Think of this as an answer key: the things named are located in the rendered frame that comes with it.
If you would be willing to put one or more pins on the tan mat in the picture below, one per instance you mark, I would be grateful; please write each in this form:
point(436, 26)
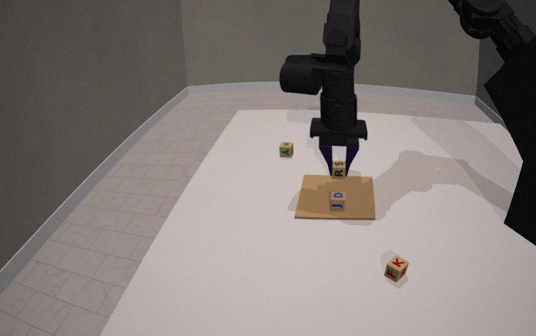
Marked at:
point(314, 200)

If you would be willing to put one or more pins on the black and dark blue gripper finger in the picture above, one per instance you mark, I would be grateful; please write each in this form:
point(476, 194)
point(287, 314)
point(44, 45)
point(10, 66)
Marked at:
point(352, 152)
point(325, 150)

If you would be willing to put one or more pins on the wooden letter block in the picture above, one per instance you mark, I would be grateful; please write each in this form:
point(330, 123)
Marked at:
point(338, 170)
point(286, 149)
point(337, 201)
point(396, 269)

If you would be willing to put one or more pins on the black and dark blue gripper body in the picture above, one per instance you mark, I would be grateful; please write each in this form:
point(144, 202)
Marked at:
point(338, 128)

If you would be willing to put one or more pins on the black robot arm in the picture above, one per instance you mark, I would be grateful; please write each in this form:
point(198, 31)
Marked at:
point(300, 73)

